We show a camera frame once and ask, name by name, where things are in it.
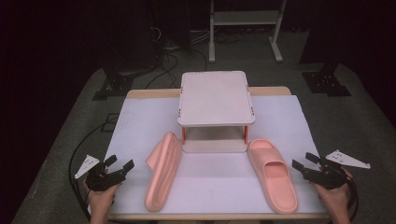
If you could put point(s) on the person's right hand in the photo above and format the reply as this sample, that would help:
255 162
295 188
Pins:
334 199

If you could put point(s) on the black stand base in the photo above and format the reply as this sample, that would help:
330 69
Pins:
325 82
113 85

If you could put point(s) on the white table mat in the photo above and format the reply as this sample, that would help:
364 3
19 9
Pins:
140 124

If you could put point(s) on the black tape square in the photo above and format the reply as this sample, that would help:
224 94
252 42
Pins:
109 123

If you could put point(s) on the pink rubber slipper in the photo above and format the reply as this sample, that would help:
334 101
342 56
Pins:
163 174
280 199

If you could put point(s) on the person's left hand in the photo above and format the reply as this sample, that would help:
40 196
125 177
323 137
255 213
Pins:
100 199

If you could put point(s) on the dark equipment cabinet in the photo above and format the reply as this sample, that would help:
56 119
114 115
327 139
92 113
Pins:
171 21

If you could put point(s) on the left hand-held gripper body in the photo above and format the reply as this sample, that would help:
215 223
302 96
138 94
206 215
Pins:
102 180

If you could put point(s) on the white metal table frame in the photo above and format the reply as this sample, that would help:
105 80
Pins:
243 17

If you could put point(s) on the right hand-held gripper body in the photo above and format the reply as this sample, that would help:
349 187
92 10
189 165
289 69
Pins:
330 177

